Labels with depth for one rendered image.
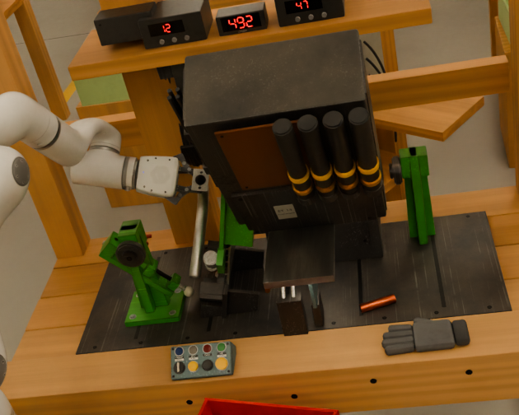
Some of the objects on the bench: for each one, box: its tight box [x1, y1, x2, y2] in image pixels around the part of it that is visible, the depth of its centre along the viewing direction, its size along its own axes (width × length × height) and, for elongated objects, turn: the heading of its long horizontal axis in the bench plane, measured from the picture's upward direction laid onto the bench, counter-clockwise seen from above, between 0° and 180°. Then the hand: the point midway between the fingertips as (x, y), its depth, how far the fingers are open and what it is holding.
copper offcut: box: [359, 294, 396, 313], centre depth 205 cm, size 9×2×2 cm, turn 120°
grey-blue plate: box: [308, 283, 324, 327], centre depth 204 cm, size 10×2×14 cm, turn 13°
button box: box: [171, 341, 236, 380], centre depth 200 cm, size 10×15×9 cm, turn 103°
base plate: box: [76, 211, 512, 355], centre depth 223 cm, size 42×110×2 cm, turn 103°
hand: (198, 181), depth 208 cm, fingers closed on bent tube, 3 cm apart
